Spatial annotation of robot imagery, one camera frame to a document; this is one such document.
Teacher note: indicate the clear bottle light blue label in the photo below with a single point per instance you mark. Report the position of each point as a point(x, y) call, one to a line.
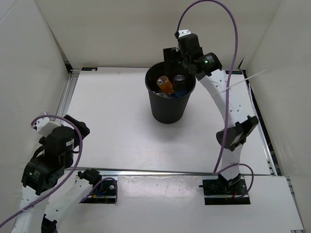
point(168, 96)

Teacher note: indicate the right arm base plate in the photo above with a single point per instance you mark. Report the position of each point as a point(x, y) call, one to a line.
point(215, 193)

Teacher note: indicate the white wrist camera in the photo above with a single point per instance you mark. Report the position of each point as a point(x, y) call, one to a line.
point(44, 126)
point(180, 33)

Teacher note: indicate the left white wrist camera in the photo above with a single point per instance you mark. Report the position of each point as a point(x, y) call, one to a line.
point(44, 126)

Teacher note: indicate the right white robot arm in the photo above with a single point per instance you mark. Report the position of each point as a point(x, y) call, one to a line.
point(209, 72)

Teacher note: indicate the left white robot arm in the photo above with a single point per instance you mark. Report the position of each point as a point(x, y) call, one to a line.
point(41, 176)

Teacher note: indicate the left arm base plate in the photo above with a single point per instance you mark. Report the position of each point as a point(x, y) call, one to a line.
point(105, 191)

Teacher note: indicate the clear bottle red label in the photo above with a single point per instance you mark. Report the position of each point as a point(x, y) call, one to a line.
point(158, 93)

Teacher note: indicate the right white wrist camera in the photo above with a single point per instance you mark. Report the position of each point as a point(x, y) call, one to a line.
point(180, 33)

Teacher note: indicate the orange juice bottle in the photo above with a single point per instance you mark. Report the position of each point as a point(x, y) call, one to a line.
point(165, 85)

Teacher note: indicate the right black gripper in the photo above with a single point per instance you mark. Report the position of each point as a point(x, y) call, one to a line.
point(170, 55)

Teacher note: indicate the clear bottle dark blue label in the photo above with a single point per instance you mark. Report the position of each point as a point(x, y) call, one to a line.
point(179, 85)

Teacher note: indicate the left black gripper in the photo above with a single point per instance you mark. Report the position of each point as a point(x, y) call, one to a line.
point(81, 127)

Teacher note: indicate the black plastic bin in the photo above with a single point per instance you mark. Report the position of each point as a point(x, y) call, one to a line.
point(165, 110)

